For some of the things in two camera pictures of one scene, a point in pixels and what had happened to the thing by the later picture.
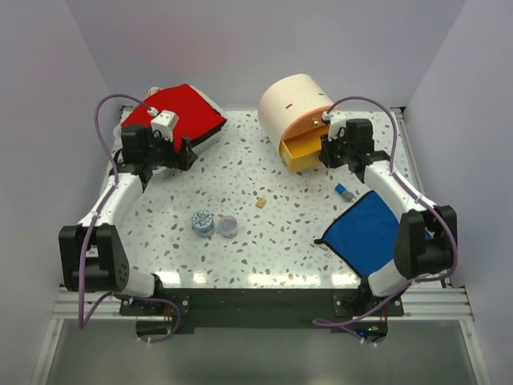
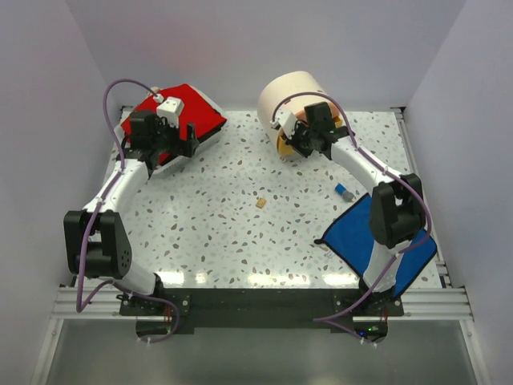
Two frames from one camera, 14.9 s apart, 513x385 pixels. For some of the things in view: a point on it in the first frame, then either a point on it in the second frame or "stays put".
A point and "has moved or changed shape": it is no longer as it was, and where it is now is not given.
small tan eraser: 260,202 stays put
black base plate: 167,317 stays put
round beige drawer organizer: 290,117 has moved or changed shape
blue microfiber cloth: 363,233 stays put
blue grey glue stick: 342,190 stays put
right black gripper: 325,156 to 292,142
